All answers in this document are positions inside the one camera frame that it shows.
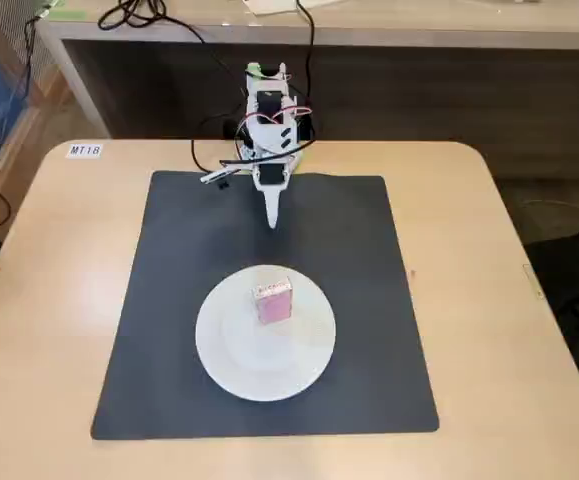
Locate white MT18 label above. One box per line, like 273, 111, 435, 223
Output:
65, 143, 105, 160

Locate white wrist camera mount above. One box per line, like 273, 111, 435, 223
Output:
199, 166, 244, 191

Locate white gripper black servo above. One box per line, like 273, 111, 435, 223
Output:
249, 147, 304, 230

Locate small pink box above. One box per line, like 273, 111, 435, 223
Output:
251, 276, 295, 328

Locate dark grey mat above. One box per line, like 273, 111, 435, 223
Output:
90, 170, 441, 442

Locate grey background desk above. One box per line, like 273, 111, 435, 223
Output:
33, 0, 579, 174

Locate coiled black cable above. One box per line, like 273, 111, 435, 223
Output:
97, 0, 238, 84

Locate white round dish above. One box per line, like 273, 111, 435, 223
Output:
195, 264, 338, 403

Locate white papers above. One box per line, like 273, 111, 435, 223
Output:
242, 0, 338, 16

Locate straight black cable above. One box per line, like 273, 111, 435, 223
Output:
295, 0, 317, 99

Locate green tape strip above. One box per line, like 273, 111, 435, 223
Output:
47, 8, 88, 22

